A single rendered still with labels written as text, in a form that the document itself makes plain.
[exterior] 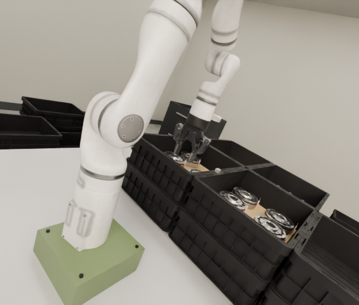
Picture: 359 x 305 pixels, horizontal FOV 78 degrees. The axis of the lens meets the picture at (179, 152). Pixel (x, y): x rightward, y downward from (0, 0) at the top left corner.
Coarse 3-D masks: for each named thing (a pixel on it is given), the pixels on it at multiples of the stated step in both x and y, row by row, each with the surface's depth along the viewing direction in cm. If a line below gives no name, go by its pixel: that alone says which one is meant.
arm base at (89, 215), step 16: (80, 176) 44; (80, 192) 44; (96, 192) 44; (112, 192) 46; (80, 208) 45; (96, 208) 45; (112, 208) 48; (64, 224) 48; (80, 224) 46; (96, 224) 46; (80, 240) 46; (96, 240) 48
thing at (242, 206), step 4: (220, 192) 78; (224, 192) 80; (228, 192) 81; (224, 196) 77; (236, 196) 81; (228, 200) 75; (240, 200) 79; (236, 204) 74; (240, 204) 76; (244, 204) 77; (240, 208) 73; (244, 208) 74
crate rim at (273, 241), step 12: (264, 180) 89; (204, 192) 61; (216, 192) 60; (216, 204) 59; (228, 204) 57; (240, 216) 55; (312, 216) 72; (252, 228) 53; (264, 228) 52; (300, 228) 60; (264, 240) 51; (276, 240) 49; (288, 252) 49
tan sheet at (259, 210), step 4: (256, 208) 86; (260, 208) 87; (264, 208) 88; (248, 212) 80; (252, 212) 81; (256, 212) 82; (260, 212) 84; (252, 216) 78; (284, 240) 71; (288, 240) 72
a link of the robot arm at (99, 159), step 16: (96, 96) 42; (112, 96) 41; (96, 112) 40; (96, 128) 41; (80, 144) 44; (96, 144) 45; (96, 160) 43; (112, 160) 44; (96, 176) 43; (112, 176) 44
